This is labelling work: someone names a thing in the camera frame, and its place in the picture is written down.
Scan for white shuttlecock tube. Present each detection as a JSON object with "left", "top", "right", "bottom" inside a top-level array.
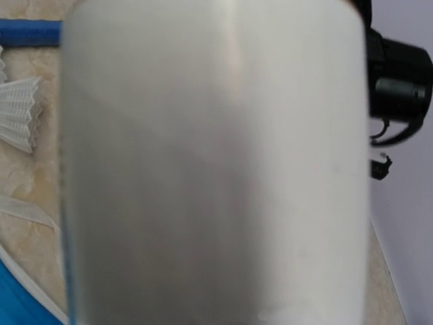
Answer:
[{"left": 60, "top": 1, "right": 369, "bottom": 324}]

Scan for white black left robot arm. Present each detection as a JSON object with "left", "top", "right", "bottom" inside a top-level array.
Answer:
[{"left": 366, "top": 28, "right": 432, "bottom": 149}]

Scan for blue racket cover bag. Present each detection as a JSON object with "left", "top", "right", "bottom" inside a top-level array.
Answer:
[{"left": 1, "top": 19, "right": 70, "bottom": 324}]

